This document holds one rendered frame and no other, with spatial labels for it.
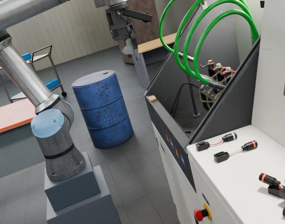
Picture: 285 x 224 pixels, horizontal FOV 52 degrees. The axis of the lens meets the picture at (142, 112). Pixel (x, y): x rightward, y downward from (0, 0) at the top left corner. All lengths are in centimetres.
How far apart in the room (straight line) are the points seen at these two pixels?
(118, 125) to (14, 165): 113
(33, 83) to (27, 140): 144
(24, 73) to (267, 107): 84
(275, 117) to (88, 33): 979
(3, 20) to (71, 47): 943
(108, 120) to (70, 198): 203
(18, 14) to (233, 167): 77
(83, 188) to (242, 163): 59
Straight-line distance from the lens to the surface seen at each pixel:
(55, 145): 108
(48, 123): 105
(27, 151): 263
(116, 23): 111
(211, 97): 122
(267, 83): 89
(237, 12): 99
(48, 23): 1037
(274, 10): 87
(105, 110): 307
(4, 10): 102
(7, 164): 269
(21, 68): 118
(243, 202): 68
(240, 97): 93
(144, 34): 631
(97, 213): 116
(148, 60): 511
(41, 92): 119
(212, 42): 158
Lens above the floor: 143
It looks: 21 degrees down
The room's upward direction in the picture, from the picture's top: 16 degrees counter-clockwise
